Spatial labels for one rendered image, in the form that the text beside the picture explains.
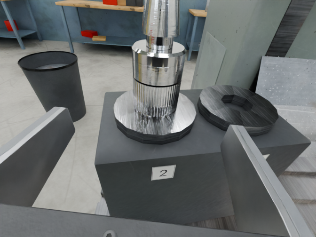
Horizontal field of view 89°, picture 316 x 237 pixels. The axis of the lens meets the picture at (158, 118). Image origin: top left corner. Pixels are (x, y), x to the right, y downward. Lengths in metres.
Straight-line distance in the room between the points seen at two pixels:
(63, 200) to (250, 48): 1.39
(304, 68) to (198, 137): 0.56
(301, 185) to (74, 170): 1.42
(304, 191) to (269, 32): 0.41
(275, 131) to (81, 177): 1.40
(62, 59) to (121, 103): 1.91
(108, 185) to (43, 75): 1.55
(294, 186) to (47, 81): 1.68
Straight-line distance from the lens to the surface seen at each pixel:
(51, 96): 1.79
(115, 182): 0.17
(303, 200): 0.46
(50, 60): 2.10
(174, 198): 0.22
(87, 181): 1.45
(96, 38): 4.02
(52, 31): 5.08
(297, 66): 0.68
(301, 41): 0.67
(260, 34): 0.59
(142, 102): 0.15
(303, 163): 0.53
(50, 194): 1.50
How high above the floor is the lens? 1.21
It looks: 39 degrees down
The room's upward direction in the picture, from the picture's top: 5 degrees clockwise
